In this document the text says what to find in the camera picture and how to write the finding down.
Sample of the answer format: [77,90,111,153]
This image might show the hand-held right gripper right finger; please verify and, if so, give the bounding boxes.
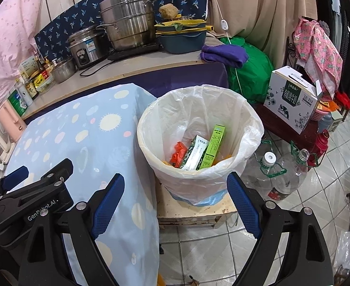
[226,172,334,286]

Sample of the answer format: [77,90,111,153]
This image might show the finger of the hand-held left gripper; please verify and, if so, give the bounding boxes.
[0,158,74,206]
[0,166,29,200]

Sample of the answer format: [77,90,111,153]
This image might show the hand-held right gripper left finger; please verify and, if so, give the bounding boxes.
[17,173,125,286]

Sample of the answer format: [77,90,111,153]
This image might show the light green carton box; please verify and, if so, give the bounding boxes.
[199,125,226,170]

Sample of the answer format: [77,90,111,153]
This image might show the dark green patterned packet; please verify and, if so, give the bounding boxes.
[178,135,207,171]

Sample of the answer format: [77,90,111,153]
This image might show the small orange wrapper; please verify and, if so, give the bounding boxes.
[171,141,189,167]

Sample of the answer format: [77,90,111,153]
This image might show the bin with white plastic liner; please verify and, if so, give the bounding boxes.
[137,85,265,207]

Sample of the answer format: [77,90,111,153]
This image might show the clear bottle with white cap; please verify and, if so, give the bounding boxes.
[247,140,287,200]

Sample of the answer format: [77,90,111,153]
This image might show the blue dotted tablecloth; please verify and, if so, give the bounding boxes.
[2,83,160,286]

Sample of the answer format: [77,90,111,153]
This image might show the wooden stool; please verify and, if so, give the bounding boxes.
[155,176,239,230]

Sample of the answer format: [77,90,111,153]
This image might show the pink electric kettle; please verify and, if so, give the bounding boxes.
[0,100,27,136]

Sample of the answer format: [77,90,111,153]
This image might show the green tissue pack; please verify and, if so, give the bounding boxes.
[7,91,26,117]

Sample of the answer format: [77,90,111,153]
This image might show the white and green can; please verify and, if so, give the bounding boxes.
[15,82,34,108]

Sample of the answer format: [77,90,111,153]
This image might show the dark sauce bottle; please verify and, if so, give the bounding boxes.
[24,76,40,100]

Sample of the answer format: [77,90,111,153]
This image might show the yellow packet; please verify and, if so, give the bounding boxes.
[32,73,52,88]

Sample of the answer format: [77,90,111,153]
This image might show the red thermos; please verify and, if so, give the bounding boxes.
[304,129,330,170]

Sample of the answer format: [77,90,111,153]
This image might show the small steel pot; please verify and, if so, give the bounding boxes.
[51,57,77,84]

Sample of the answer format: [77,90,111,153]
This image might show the white and green box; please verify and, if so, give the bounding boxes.
[18,56,40,78]

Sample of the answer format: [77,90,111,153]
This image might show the white printed carton box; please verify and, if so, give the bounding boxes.
[263,67,324,134]

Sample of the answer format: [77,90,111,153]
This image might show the clear plastic floor bag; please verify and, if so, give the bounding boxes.
[333,231,350,271]

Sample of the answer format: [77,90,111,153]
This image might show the blue bottle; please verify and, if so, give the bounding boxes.
[318,113,333,133]

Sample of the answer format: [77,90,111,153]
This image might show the pink plastic basket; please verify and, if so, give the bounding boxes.
[316,109,333,123]

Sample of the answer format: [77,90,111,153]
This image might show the silver rice cooker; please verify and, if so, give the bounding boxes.
[68,25,110,69]

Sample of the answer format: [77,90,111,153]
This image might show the green bag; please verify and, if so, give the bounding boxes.
[218,36,275,105]

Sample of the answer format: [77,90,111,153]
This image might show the red plastic item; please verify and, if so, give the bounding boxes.
[336,91,350,111]

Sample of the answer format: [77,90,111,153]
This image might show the black induction cooker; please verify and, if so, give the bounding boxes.
[108,42,161,61]

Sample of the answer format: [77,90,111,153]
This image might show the purple cloth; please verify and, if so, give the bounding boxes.
[200,43,249,68]

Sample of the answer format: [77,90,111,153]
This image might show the navy printed cloth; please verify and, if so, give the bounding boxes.
[34,0,210,63]

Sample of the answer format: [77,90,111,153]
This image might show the stainless steel steamer pot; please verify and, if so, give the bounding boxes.
[97,0,163,52]

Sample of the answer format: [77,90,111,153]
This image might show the pink floral garment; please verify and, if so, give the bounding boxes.
[293,18,344,99]

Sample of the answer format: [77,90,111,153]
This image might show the dark blue plastic basin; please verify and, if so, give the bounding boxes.
[159,31,208,55]

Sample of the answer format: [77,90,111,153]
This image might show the yellow-rimmed trays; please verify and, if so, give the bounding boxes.
[154,18,214,35]

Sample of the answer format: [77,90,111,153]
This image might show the beige curtain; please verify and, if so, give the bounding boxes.
[193,0,317,75]

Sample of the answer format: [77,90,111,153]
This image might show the brown loofah sponge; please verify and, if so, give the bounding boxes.
[159,4,179,21]

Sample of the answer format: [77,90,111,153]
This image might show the black power cable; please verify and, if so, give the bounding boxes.
[79,60,113,76]

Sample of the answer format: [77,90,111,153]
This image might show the white cable with switch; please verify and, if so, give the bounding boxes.
[205,0,244,96]

